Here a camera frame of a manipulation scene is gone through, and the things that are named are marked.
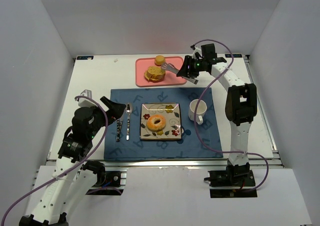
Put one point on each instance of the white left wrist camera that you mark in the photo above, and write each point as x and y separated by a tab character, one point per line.
85	99

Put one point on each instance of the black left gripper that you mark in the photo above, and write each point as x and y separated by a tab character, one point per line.
110	109

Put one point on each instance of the blue letter-print placemat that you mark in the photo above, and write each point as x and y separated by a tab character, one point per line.
198	142

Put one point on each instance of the silver fork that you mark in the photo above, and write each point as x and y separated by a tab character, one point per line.
118	133

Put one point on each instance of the white ceramic mug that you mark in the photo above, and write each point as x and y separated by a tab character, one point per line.
197	110

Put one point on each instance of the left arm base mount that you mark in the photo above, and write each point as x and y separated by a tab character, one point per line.
111	184

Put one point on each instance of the silver table knife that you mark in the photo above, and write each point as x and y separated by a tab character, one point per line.
121	128

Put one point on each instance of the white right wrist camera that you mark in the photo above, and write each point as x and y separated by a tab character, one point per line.
197	52

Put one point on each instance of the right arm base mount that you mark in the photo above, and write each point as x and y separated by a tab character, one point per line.
221	187

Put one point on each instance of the small round bun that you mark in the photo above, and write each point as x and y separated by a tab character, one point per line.
159	60

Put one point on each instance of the orange glazed bagel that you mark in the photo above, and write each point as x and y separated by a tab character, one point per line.
156	122

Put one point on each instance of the metal kitchen tongs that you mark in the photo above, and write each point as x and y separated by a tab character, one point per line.
171	68

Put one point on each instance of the silver spoon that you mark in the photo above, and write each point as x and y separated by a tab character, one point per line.
129	109

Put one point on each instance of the seeded bread sandwich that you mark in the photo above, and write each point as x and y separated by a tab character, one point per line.
154	74

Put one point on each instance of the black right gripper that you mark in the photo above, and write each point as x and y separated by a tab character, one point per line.
188	67

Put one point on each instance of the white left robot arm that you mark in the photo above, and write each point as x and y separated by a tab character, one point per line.
74	174

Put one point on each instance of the square floral ceramic plate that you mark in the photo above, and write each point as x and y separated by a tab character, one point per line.
172	114

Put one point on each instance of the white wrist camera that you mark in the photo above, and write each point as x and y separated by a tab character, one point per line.
85	99
197	52

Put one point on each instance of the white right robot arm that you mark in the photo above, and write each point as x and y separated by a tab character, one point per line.
240	106

